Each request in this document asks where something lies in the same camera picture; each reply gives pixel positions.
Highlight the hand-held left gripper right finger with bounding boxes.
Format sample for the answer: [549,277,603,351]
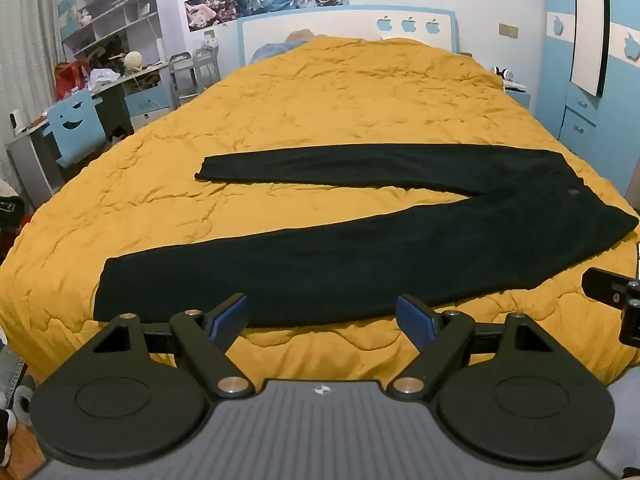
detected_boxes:
[387,294,551,401]

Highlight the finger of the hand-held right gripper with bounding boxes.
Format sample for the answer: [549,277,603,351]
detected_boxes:
[582,267,640,347]

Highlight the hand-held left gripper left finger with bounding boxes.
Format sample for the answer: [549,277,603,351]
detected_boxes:
[92,294,255,399]

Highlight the black pants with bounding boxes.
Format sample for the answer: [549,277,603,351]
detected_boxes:
[92,142,640,329]

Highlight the blue and white wardrobe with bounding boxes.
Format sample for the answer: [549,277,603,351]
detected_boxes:
[542,0,640,211]

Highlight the cluttered desk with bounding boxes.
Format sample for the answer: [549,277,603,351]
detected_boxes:
[7,60,173,196]

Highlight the yellow quilt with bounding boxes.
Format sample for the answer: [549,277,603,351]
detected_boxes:
[0,35,640,392]

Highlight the blue chair with face cutout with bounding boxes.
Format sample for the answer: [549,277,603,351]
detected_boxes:
[42,91,108,168]

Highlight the black and white shoe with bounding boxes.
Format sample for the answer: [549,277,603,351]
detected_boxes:
[0,407,18,467]

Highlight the grey chair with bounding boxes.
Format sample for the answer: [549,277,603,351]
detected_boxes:
[192,46,222,92]
[167,52,198,108]

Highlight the blue pillow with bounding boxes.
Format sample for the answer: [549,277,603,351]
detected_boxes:
[248,40,301,66]

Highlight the white plastic bag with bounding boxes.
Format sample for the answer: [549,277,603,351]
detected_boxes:
[87,67,121,86]

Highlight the red bag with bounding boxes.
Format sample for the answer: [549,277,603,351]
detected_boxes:
[54,60,92,100]

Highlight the white and blue bed headboard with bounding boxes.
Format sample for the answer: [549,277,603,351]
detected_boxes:
[236,5,458,68]

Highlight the white and blue bookshelf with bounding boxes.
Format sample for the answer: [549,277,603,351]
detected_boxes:
[57,0,173,111]

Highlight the white curtain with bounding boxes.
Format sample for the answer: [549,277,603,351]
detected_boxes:
[0,0,61,128]

